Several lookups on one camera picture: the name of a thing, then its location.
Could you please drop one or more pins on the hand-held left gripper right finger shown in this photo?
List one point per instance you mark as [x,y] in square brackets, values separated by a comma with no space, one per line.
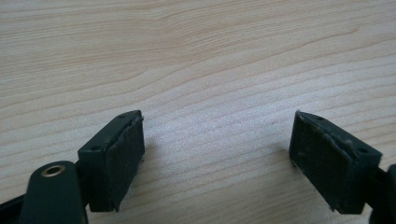
[330,165]

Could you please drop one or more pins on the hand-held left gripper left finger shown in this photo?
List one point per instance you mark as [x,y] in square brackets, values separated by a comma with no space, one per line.
[107,161]

